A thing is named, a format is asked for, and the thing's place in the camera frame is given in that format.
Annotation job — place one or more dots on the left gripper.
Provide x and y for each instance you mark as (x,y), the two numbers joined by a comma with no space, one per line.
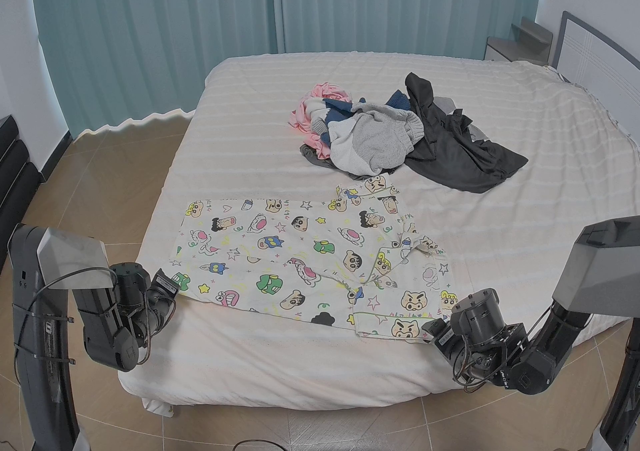
(165,284)

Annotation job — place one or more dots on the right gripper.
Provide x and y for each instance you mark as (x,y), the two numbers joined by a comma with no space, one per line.
(442,336)

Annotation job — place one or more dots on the white printed pyjama top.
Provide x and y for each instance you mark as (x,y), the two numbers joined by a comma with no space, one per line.
(300,259)

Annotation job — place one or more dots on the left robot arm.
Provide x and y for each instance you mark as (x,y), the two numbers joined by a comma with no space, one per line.
(65,259)

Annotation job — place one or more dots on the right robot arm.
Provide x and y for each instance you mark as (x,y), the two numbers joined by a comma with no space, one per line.
(605,259)

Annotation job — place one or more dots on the bed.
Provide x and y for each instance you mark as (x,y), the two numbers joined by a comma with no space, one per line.
(250,114)

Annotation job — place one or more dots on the pile of clothes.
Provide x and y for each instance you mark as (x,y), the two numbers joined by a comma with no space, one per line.
(370,144)

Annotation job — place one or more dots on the black garment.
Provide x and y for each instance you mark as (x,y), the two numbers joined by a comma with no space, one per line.
(460,164)

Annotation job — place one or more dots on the black padded sofa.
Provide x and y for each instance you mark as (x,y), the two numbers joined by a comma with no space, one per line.
(12,164)

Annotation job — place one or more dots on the grey bedside table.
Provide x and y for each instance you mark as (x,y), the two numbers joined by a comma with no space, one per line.
(520,44)

